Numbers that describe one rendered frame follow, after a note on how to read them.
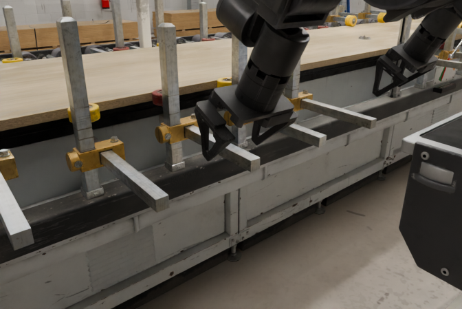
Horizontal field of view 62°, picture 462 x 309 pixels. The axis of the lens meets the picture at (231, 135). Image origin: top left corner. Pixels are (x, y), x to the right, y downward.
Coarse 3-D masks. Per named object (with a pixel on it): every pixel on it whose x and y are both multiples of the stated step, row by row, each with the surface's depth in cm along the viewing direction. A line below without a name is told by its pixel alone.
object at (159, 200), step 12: (108, 156) 94; (108, 168) 94; (120, 168) 88; (132, 168) 88; (132, 180) 83; (144, 180) 83; (144, 192) 79; (156, 192) 78; (156, 204) 76; (168, 204) 78
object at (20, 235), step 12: (0, 180) 76; (0, 192) 72; (0, 204) 68; (12, 204) 68; (0, 216) 67; (12, 216) 64; (24, 216) 64; (12, 228) 61; (24, 228) 61; (12, 240) 60; (24, 240) 61
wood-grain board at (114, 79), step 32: (320, 32) 260; (352, 32) 260; (384, 32) 260; (0, 64) 160; (32, 64) 160; (96, 64) 160; (128, 64) 160; (192, 64) 160; (224, 64) 160; (320, 64) 168; (0, 96) 115; (32, 96) 115; (64, 96) 115; (96, 96) 115; (128, 96) 115; (0, 128) 95
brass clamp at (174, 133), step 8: (184, 120) 112; (192, 120) 112; (160, 128) 107; (168, 128) 107; (176, 128) 109; (184, 128) 110; (160, 136) 108; (168, 136) 107; (176, 136) 109; (184, 136) 111
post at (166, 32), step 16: (160, 32) 100; (160, 48) 102; (176, 48) 102; (160, 64) 104; (176, 64) 103; (176, 80) 105; (176, 96) 106; (176, 112) 108; (176, 144) 111; (176, 160) 113
